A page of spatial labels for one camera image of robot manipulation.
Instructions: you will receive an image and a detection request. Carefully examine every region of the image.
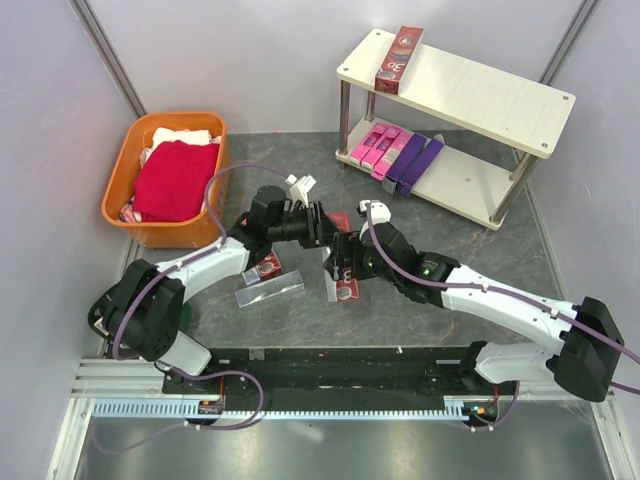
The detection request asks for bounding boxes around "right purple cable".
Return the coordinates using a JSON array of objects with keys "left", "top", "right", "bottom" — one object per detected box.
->
[{"left": 364, "top": 204, "right": 640, "bottom": 434}]

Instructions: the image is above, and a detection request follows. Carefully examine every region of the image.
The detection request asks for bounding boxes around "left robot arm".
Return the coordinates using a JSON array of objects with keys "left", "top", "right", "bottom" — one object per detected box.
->
[{"left": 87, "top": 186, "right": 339, "bottom": 393}]

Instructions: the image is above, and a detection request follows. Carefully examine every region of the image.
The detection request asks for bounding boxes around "silver toothpaste box long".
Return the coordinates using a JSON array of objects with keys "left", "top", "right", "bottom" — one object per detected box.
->
[{"left": 235, "top": 270, "right": 304, "bottom": 308}]

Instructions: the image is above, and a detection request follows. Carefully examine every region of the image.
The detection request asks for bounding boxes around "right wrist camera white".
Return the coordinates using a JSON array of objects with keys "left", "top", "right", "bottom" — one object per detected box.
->
[{"left": 356, "top": 200, "right": 391, "bottom": 225}]

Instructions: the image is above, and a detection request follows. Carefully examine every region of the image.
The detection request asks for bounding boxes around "red folded cloth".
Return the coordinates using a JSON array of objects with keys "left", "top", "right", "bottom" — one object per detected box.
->
[{"left": 133, "top": 141, "right": 219, "bottom": 223}]

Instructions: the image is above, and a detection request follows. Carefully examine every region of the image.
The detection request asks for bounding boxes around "silver toothpaste box small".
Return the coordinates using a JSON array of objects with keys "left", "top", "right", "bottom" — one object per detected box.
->
[{"left": 242, "top": 268, "right": 262, "bottom": 286}]

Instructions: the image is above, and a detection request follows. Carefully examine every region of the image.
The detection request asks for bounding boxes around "pink toothpaste box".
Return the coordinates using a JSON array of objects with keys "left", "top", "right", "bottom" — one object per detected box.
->
[
  {"left": 350, "top": 122, "right": 390, "bottom": 167},
  {"left": 372, "top": 132, "right": 411, "bottom": 181},
  {"left": 362, "top": 127, "right": 403, "bottom": 170}
]

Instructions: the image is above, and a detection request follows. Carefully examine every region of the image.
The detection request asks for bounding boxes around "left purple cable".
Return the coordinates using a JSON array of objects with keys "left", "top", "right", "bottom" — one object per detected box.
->
[{"left": 92, "top": 163, "right": 294, "bottom": 455}]

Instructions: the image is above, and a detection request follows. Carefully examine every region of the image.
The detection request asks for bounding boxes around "white two-tier shelf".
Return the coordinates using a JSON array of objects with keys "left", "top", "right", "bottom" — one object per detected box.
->
[{"left": 335, "top": 28, "right": 577, "bottom": 231}]

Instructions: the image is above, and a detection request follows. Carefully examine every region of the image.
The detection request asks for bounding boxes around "purple cable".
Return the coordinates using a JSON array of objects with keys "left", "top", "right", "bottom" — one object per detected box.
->
[
  {"left": 364, "top": 204, "right": 640, "bottom": 434},
  {"left": 92, "top": 163, "right": 294, "bottom": 455}
]

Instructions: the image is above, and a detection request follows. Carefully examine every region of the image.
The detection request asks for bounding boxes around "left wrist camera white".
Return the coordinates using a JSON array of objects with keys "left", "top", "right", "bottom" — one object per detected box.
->
[{"left": 286, "top": 174, "right": 316, "bottom": 207}]

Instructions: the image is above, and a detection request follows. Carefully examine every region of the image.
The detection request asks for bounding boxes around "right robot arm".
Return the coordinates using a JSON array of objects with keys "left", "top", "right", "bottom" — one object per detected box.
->
[{"left": 324, "top": 223, "right": 624, "bottom": 402}]

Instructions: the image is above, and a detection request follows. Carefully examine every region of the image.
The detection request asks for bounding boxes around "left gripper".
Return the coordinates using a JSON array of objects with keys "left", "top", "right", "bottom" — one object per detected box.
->
[{"left": 268, "top": 200, "right": 339, "bottom": 249}]

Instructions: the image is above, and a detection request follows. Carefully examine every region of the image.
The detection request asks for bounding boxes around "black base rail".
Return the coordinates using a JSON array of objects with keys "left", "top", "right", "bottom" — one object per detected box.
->
[{"left": 162, "top": 342, "right": 516, "bottom": 411}]

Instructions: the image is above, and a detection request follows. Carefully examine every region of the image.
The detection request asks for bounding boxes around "red 3d toothpaste box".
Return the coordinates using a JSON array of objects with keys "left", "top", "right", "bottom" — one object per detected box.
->
[
  {"left": 256, "top": 251, "right": 282, "bottom": 281},
  {"left": 374, "top": 26, "right": 424, "bottom": 95},
  {"left": 324, "top": 212, "right": 359, "bottom": 303}
]

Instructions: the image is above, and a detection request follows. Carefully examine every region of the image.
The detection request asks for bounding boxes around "white cable duct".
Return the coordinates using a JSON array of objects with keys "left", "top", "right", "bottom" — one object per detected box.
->
[{"left": 93, "top": 398, "right": 498, "bottom": 421}]

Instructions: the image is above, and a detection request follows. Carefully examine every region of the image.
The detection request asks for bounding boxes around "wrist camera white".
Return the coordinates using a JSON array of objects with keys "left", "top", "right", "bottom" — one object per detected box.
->
[
  {"left": 356, "top": 200, "right": 391, "bottom": 225},
  {"left": 286, "top": 174, "right": 316, "bottom": 207}
]

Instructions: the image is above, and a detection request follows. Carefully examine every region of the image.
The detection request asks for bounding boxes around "small pink packet in basket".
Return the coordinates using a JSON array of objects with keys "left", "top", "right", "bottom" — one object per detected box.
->
[{"left": 118, "top": 197, "right": 142, "bottom": 223}]

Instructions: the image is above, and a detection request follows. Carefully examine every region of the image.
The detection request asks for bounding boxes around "white cloth in basket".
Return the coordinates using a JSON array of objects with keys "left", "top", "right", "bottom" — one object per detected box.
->
[{"left": 140, "top": 127, "right": 222, "bottom": 167}]

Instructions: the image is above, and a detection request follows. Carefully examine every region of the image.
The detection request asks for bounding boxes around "holographic purple toothpaste box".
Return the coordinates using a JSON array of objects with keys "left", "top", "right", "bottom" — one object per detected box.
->
[{"left": 382, "top": 133, "right": 427, "bottom": 194}]

